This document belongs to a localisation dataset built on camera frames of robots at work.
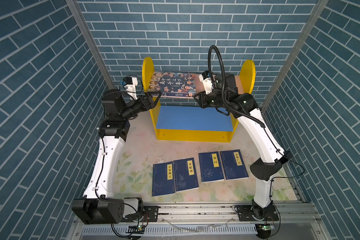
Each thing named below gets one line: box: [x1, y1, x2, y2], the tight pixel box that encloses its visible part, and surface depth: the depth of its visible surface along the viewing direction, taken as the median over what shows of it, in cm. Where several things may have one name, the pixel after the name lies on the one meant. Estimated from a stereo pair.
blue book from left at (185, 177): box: [173, 157, 199, 192], surface depth 88 cm
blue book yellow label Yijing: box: [198, 151, 224, 183], surface depth 91 cm
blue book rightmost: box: [219, 149, 249, 181], surface depth 93 cm
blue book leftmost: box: [152, 161, 176, 197], surface depth 86 cm
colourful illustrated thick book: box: [147, 72, 197, 98], surface depth 74 cm
